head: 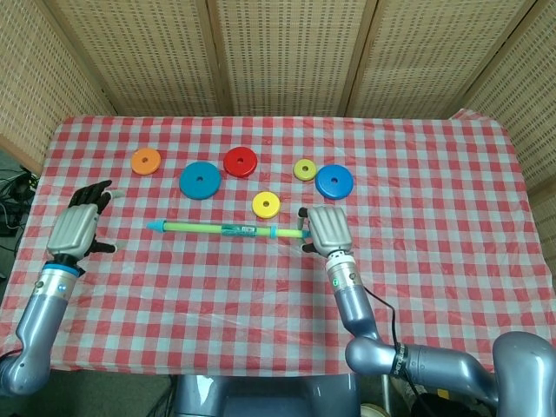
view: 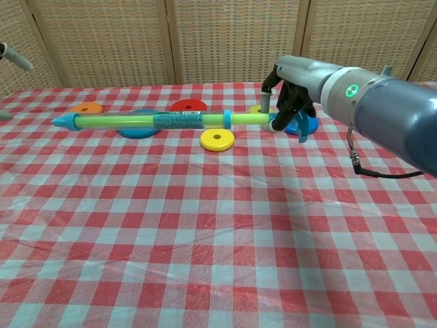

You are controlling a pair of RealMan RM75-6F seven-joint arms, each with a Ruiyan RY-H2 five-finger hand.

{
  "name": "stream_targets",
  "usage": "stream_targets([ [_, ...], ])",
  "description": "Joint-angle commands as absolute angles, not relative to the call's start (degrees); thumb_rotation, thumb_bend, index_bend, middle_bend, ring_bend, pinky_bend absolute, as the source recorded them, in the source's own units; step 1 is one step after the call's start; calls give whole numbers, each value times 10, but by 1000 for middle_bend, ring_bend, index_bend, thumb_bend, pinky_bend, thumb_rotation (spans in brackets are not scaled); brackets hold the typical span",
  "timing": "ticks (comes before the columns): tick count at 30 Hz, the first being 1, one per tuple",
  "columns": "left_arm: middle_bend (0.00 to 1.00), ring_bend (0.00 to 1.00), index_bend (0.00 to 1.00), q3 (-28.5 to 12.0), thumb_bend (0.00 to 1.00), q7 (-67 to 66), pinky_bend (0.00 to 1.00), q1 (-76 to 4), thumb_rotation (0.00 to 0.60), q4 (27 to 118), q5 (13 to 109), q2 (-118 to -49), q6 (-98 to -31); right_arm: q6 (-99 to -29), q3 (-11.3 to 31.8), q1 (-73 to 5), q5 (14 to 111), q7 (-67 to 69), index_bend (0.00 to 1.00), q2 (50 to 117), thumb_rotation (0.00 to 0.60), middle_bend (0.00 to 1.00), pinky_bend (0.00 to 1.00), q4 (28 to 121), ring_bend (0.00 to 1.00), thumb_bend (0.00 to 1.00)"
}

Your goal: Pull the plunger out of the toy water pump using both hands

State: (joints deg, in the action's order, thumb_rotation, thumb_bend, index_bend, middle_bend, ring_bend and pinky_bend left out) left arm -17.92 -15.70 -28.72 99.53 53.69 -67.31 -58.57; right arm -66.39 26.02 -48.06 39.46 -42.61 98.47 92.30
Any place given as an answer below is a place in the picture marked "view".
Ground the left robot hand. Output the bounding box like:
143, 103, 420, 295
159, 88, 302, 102
0, 42, 35, 121

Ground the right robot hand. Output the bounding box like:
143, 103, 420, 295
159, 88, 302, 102
261, 54, 342, 134

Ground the green blue toy pump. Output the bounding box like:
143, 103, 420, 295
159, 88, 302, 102
75, 108, 310, 144

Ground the green and blue water squirter tube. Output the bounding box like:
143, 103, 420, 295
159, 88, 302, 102
51, 109, 234, 133

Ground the red checkered tablecloth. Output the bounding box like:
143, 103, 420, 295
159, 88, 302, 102
0, 81, 437, 328

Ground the woven bamboo screen panel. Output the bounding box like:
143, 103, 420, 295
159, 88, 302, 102
293, 0, 433, 83
165, 0, 310, 85
406, 20, 437, 83
27, 0, 178, 88
0, 0, 62, 100

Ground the blue disc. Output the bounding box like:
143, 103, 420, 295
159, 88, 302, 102
283, 114, 320, 135

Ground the orange disc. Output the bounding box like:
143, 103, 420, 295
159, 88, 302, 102
69, 102, 103, 114

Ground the yellow disc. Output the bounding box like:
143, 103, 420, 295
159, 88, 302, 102
199, 128, 236, 153

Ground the red disc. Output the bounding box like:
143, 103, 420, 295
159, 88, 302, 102
170, 98, 208, 112

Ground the large teal disc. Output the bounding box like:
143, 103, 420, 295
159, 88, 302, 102
117, 108, 160, 139

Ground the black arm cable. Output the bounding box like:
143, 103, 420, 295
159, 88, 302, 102
346, 126, 424, 179

